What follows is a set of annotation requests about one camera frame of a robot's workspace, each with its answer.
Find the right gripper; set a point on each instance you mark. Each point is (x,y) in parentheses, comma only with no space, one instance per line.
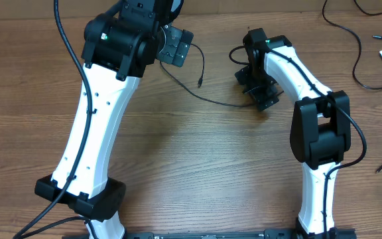
(258,96)

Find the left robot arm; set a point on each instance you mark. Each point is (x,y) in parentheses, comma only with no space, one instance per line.
(119,44)

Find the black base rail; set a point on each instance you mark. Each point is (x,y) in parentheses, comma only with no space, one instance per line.
(266,234)

